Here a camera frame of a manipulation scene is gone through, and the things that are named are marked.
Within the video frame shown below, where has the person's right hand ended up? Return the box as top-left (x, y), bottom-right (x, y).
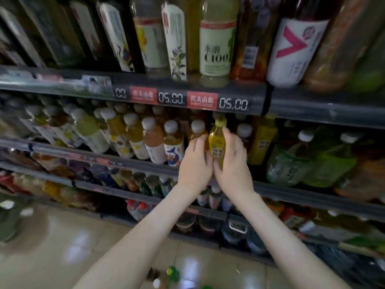
top-left (213, 128), bottom-right (256, 199)

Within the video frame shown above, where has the person's left hand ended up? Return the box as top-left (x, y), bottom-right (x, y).
top-left (176, 135), bottom-right (215, 196)

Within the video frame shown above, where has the small yellow cap bottle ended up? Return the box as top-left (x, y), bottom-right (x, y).
top-left (207, 114), bottom-right (228, 169)

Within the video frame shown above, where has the drinks shelf unit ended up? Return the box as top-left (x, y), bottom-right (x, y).
top-left (0, 0), bottom-right (385, 289)

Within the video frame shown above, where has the green bottle yellow cap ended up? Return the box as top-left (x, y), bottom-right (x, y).
top-left (166, 267), bottom-right (181, 284)

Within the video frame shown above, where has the person's left forearm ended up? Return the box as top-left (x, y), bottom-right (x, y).
top-left (72, 186), bottom-right (202, 289)

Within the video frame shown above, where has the person's right forearm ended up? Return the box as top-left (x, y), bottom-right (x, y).
top-left (235, 186), bottom-right (353, 289)

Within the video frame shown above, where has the red shelf price strip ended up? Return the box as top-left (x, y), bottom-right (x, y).
top-left (0, 66), bottom-right (268, 116)

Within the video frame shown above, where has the green plastic stool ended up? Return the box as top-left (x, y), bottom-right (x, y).
top-left (0, 198), bottom-right (35, 243)

